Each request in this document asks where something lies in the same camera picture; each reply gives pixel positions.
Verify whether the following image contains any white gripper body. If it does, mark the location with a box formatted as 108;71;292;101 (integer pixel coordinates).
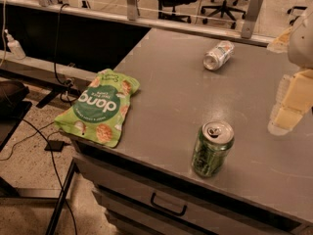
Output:
288;6;313;69

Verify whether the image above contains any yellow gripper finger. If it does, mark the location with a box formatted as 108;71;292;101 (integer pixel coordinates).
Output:
267;26;291;53
268;69;313;136

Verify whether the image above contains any green rice chip bag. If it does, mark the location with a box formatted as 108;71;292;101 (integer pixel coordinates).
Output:
55;69;140;148

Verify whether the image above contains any silver soda can lying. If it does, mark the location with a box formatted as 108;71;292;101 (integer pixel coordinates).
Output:
203;40;235;71

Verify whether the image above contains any green soda can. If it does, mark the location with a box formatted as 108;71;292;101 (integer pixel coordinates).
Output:
192;120;235;177

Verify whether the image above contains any black office chair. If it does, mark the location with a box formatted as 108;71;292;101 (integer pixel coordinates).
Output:
201;0;247;29

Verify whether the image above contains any black power adapter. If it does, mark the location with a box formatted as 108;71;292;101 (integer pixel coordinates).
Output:
45;140;65;152

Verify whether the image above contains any white sanitizer bottle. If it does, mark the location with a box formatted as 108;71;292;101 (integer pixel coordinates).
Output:
4;29;25;60

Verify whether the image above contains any black chair seat left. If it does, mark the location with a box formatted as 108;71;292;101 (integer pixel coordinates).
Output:
0;80;29;120

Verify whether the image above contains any grey drawer with black handle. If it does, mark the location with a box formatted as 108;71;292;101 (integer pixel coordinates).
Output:
73;154;313;235

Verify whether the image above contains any black hanging cable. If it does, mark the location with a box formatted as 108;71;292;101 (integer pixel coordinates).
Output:
53;3;82;106

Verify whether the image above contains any black cable on floor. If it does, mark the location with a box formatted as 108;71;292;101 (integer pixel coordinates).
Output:
0;116;79;235

